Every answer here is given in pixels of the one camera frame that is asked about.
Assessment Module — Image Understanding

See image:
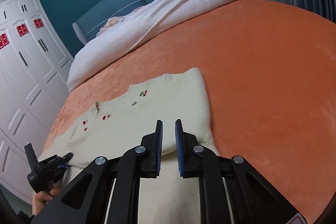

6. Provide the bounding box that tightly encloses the orange plush bed blanket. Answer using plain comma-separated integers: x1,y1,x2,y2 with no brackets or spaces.
46,0,335,223

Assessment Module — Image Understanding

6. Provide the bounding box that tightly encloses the person's left hand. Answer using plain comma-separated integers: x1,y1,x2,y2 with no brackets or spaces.
33,183,60,215

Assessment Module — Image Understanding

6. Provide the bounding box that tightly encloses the pale pink duvet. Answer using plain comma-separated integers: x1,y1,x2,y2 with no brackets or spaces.
67,0,236,90

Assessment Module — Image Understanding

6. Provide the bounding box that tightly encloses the white wardrobe with red stickers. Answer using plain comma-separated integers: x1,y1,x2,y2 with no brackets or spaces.
1,0,73,203

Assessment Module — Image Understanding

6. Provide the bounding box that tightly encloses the cream knit cardigan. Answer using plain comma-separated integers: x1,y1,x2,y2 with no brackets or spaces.
41,68,215,223

